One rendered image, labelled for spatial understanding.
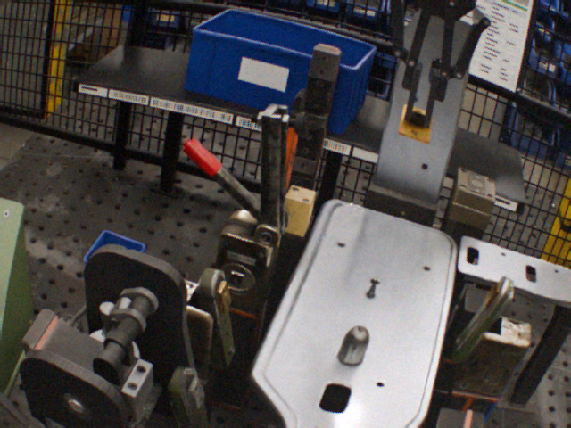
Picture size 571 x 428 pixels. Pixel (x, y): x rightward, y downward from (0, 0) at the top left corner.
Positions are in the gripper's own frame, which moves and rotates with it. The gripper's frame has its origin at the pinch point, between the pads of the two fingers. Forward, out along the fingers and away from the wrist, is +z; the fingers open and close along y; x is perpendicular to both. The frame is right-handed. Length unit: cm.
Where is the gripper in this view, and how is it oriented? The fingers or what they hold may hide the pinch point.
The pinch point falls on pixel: (422, 94)
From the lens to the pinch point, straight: 82.1
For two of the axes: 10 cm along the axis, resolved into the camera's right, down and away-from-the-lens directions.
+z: -1.7, 8.1, 5.6
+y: 9.5, 2.8, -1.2
